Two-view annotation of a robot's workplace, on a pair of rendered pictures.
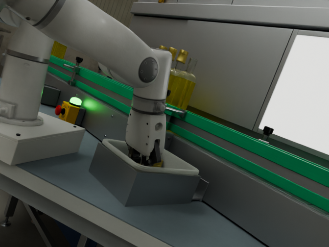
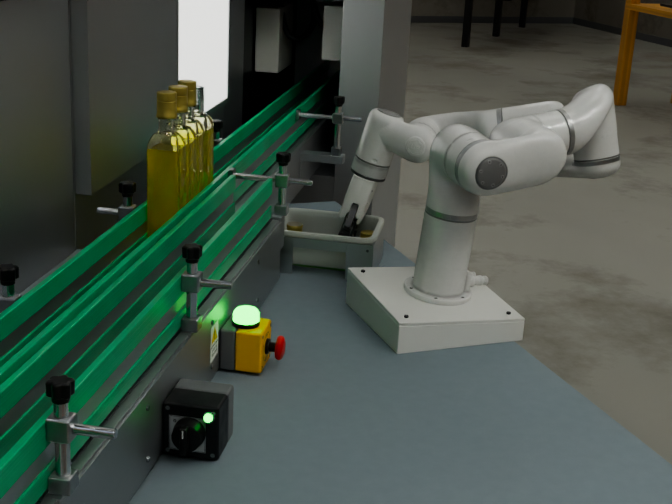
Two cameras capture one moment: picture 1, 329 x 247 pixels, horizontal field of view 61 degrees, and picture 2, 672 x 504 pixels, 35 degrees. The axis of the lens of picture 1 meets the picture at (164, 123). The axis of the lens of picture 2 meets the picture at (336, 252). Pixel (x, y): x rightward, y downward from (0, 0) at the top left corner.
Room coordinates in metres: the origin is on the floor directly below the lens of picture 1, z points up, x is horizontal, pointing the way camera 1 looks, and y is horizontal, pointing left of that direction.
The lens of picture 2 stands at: (1.94, 1.76, 1.51)
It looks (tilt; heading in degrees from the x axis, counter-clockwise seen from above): 19 degrees down; 234
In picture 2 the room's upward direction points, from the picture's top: 3 degrees clockwise
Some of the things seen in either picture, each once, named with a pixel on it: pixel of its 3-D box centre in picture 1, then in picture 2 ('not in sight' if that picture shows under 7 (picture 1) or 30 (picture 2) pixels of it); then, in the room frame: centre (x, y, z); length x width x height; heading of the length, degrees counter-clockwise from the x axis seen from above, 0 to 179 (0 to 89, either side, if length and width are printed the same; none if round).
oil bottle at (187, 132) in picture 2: not in sight; (177, 182); (1.08, 0.07, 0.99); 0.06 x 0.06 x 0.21; 44
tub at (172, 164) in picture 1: (147, 170); (326, 242); (0.70, 0.00, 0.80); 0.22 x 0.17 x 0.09; 135
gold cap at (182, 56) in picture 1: (182, 56); (187, 92); (1.04, 0.02, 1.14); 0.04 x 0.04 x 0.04
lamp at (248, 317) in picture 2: (75, 101); (246, 315); (1.11, 0.36, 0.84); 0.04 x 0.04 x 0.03
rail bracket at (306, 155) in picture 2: not in sight; (327, 139); (0.40, -0.44, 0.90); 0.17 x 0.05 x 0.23; 135
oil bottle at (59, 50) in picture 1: (60, 48); not in sight; (1.80, 0.79, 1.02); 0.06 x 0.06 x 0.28; 45
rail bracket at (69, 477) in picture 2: not in sight; (82, 439); (1.56, 0.80, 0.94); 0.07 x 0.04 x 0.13; 135
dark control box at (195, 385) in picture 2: (46, 94); (198, 420); (1.30, 0.57, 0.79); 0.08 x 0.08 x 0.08; 45
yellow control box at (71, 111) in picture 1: (71, 113); (247, 345); (1.10, 0.36, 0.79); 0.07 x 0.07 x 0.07; 45
